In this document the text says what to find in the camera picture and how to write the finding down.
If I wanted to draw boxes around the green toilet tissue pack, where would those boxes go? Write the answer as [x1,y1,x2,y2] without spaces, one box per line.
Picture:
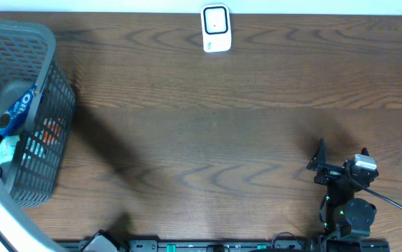
[0,134,46,167]

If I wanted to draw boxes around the blue Oreo cookie pack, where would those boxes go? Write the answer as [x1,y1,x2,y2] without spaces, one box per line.
[0,80,37,137]

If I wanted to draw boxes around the orange snack box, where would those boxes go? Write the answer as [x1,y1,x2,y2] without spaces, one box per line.
[42,118,63,145]

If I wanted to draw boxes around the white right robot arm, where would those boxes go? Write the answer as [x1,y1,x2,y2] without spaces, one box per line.
[307,139,379,239]

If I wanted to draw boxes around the white barcode scanner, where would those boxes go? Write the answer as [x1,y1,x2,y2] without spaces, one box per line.
[200,3,232,53]

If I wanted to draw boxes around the dark grey plastic basket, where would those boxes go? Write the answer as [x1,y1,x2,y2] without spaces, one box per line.
[0,20,76,207]

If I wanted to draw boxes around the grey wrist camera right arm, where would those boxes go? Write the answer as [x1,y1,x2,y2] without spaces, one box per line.
[354,154,377,171]

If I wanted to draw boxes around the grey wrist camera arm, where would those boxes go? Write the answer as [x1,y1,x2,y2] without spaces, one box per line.
[354,154,377,171]
[81,235,118,252]

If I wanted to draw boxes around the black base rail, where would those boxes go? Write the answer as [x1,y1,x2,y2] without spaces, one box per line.
[119,239,390,252]

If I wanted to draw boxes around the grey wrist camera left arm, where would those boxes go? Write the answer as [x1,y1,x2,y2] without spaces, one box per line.
[81,235,118,252]

